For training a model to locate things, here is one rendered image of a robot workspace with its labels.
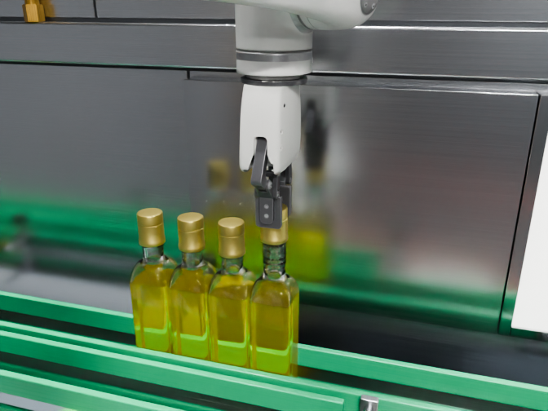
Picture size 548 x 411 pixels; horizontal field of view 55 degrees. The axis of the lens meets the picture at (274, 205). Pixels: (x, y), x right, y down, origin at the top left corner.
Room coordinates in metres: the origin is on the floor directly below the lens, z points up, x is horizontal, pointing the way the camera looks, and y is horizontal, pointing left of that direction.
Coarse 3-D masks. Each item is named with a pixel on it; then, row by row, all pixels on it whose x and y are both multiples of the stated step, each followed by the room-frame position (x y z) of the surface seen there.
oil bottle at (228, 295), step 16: (208, 288) 0.61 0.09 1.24; (224, 288) 0.60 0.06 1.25; (240, 288) 0.60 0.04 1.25; (208, 304) 0.61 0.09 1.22; (224, 304) 0.60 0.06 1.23; (240, 304) 0.59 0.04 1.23; (224, 320) 0.60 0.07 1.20; (240, 320) 0.59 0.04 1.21; (224, 336) 0.60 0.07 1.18; (240, 336) 0.59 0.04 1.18; (224, 352) 0.60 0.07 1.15; (240, 352) 0.59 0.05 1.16
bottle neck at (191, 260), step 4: (184, 252) 0.63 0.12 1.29; (196, 252) 0.63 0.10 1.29; (200, 252) 0.63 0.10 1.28; (184, 256) 0.63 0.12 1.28; (188, 256) 0.63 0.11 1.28; (192, 256) 0.63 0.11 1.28; (196, 256) 0.63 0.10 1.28; (200, 256) 0.63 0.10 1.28; (184, 260) 0.63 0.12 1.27; (188, 260) 0.63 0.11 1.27; (192, 260) 0.63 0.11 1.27; (196, 260) 0.63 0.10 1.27; (200, 260) 0.63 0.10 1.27; (184, 264) 0.63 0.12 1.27; (188, 264) 0.63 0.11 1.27; (192, 264) 0.63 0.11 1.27; (196, 264) 0.63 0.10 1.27; (200, 264) 0.63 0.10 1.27
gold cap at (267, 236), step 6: (282, 204) 0.61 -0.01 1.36; (282, 210) 0.59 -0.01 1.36; (282, 216) 0.59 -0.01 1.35; (282, 222) 0.59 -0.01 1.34; (264, 228) 0.59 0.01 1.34; (270, 228) 0.59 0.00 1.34; (282, 228) 0.59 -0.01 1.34; (264, 234) 0.59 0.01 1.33; (270, 234) 0.59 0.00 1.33; (276, 234) 0.59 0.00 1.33; (282, 234) 0.59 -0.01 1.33; (264, 240) 0.59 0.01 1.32; (270, 240) 0.59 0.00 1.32; (276, 240) 0.59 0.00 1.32; (282, 240) 0.59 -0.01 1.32
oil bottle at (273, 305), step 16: (256, 288) 0.59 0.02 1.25; (272, 288) 0.59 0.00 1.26; (288, 288) 0.59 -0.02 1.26; (256, 304) 0.59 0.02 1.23; (272, 304) 0.58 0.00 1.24; (288, 304) 0.58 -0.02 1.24; (256, 320) 0.59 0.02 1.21; (272, 320) 0.58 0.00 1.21; (288, 320) 0.58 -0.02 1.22; (256, 336) 0.59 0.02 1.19; (272, 336) 0.58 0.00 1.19; (288, 336) 0.58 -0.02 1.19; (256, 352) 0.59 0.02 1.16; (272, 352) 0.58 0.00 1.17; (288, 352) 0.58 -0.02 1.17; (256, 368) 0.59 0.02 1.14; (272, 368) 0.58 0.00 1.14; (288, 368) 0.58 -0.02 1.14
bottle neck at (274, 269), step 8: (264, 248) 0.60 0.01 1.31; (272, 248) 0.59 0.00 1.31; (280, 248) 0.59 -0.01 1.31; (264, 256) 0.60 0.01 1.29; (272, 256) 0.59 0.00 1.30; (280, 256) 0.59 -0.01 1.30; (264, 264) 0.60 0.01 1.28; (272, 264) 0.59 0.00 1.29; (280, 264) 0.59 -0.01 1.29; (264, 272) 0.60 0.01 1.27; (272, 272) 0.59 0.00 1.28; (280, 272) 0.60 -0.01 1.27; (272, 280) 0.59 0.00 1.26; (280, 280) 0.59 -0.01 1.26
